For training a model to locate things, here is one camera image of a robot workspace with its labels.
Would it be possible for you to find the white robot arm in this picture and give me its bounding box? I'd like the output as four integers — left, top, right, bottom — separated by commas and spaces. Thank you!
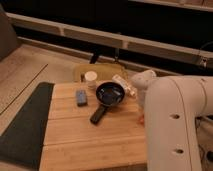
131, 70, 213, 171

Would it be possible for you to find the blue sponge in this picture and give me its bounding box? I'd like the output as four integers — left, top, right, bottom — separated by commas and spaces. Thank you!
76, 90, 87, 106

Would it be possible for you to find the white cup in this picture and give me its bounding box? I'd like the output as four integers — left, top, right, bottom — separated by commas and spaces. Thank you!
85, 71, 97, 90

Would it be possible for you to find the dark floor mat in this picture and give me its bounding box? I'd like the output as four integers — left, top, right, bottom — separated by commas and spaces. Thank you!
0, 82, 54, 170

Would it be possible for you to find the white tube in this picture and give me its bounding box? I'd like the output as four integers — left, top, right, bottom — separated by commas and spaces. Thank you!
112, 74, 136, 97

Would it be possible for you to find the black frying pan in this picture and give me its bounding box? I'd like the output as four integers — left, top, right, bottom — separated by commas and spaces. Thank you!
90, 82, 125, 125

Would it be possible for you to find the wooden folding table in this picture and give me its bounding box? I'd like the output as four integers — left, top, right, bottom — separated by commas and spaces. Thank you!
39, 83, 147, 171

